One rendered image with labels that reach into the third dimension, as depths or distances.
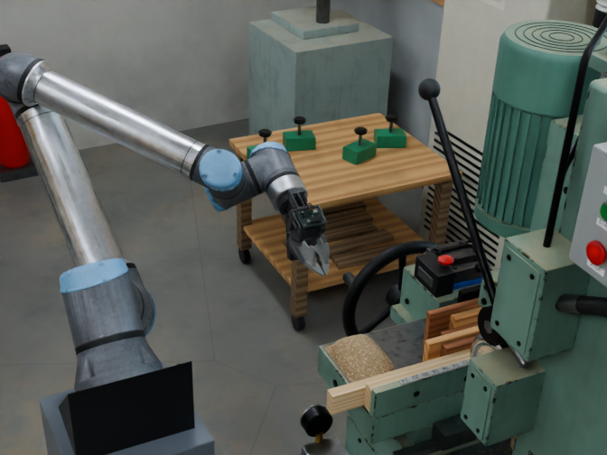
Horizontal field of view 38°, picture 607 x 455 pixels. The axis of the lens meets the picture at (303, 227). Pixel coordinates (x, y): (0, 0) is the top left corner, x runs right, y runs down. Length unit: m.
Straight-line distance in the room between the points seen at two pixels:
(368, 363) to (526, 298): 0.43
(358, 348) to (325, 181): 1.48
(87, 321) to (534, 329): 1.01
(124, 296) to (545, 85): 1.02
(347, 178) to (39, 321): 1.21
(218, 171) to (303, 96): 1.80
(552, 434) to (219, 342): 1.86
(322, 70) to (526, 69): 2.47
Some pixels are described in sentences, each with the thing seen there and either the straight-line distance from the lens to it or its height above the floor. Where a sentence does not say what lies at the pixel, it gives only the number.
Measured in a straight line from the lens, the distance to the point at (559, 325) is 1.24.
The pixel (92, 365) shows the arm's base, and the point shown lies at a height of 0.73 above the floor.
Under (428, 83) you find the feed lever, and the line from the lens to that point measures 1.39.
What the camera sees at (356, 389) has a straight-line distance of 1.48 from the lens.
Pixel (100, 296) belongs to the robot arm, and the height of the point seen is 0.83.
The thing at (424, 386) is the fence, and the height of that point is 0.94.
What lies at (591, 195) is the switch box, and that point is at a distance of 1.09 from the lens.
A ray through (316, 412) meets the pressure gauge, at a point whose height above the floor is 0.69.
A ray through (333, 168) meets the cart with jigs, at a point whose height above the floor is 0.53.
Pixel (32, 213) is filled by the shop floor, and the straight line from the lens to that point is 3.95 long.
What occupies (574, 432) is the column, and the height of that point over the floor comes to 1.02.
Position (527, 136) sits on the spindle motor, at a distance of 1.33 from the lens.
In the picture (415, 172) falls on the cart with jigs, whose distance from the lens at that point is 3.08.
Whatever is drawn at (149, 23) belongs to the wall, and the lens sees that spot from 4.37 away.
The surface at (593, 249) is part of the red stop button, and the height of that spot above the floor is 1.37.
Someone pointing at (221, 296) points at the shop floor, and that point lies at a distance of 3.31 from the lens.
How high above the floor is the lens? 1.91
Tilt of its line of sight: 31 degrees down
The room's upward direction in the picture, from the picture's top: 2 degrees clockwise
